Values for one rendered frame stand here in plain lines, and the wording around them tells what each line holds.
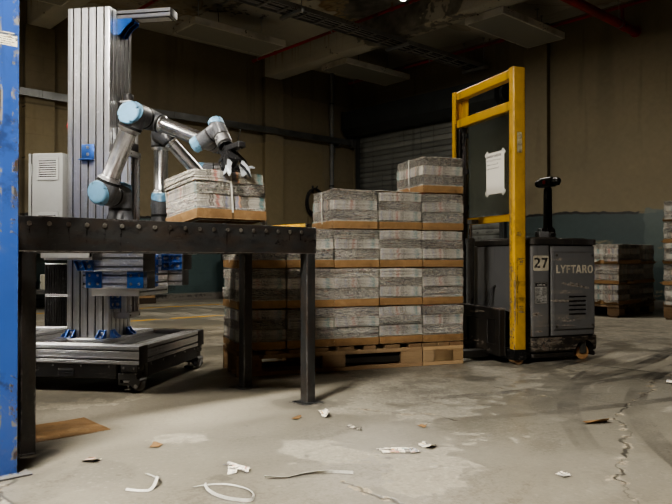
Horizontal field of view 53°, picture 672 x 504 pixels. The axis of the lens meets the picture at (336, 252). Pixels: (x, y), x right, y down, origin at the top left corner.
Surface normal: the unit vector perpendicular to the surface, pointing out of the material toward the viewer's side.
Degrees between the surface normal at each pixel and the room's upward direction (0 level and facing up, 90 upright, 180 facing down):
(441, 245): 90
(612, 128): 90
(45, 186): 90
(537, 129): 90
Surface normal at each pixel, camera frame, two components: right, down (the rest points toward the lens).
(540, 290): 0.36, -0.01
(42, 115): 0.67, -0.01
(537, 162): -0.74, 0.00
